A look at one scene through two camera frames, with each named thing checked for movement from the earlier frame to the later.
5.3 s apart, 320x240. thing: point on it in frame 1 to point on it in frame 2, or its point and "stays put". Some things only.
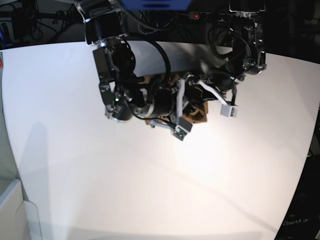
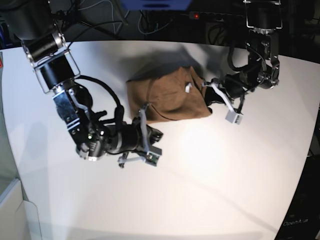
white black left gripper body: (164, 102) to (135, 139)
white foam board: (19, 217) stays put
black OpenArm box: (303, 221) stays put
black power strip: (211, 16) stays put
